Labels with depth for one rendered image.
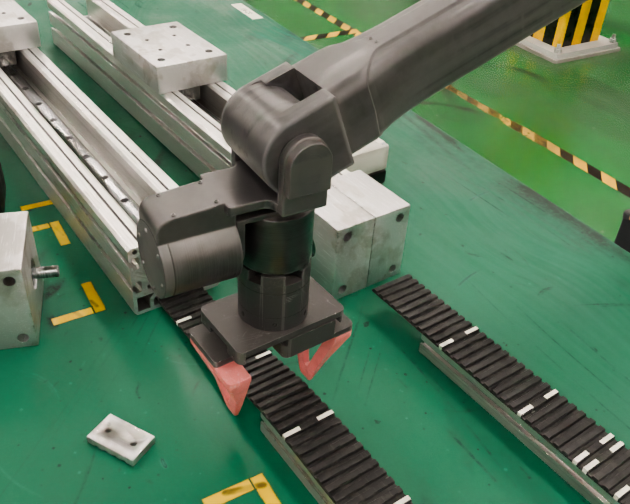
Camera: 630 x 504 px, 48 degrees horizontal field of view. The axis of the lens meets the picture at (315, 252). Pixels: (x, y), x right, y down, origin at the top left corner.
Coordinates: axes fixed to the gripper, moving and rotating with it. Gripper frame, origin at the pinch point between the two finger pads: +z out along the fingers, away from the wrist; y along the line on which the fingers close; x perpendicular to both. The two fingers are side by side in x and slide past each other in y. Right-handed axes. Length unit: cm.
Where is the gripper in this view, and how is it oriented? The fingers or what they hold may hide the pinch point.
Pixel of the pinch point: (270, 386)
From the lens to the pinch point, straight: 64.9
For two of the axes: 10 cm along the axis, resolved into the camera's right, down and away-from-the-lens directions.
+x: 5.8, 5.0, -6.4
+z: -0.6, 8.1, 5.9
